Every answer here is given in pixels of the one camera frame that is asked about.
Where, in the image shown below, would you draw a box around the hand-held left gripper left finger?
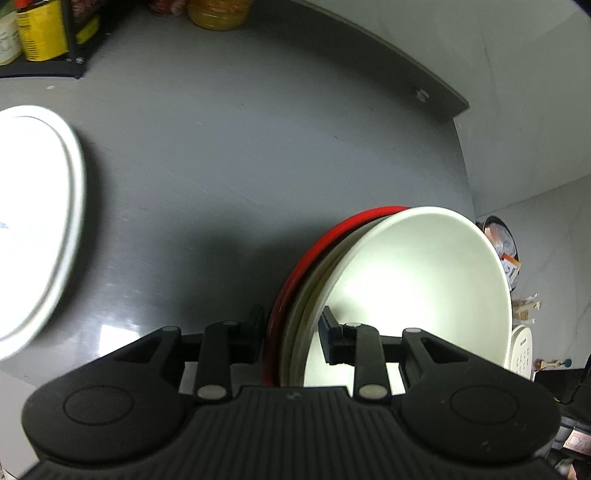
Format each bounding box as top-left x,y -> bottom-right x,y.
111,305 -> 266,401

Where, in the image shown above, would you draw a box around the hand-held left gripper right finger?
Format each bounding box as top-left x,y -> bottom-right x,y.
318,305 -> 497,401

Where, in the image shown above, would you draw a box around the beige bowl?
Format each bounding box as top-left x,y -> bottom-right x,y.
278,224 -> 375,387

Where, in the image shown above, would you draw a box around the red bowl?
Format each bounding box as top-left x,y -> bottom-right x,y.
263,205 -> 411,387

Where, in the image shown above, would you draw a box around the pale green bowl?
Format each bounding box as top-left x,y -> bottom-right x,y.
302,207 -> 513,388

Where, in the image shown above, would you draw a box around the white trash bag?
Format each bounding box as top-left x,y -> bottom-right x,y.
486,223 -> 520,284

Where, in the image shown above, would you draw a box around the cream rice cooker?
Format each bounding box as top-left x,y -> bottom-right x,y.
505,324 -> 536,381

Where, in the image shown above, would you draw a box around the pale wooden sticks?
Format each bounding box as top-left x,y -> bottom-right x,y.
512,293 -> 542,322

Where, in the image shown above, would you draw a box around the brown trash bin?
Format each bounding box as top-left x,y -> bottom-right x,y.
480,216 -> 522,292

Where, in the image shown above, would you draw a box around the black rack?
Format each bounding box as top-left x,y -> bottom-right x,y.
0,0 -> 100,79

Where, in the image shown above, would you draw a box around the red packet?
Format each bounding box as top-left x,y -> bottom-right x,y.
148,0 -> 186,16

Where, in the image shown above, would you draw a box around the yellow tin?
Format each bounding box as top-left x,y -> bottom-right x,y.
16,0 -> 70,62

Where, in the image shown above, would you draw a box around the white jar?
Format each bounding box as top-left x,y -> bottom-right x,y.
0,9 -> 23,66

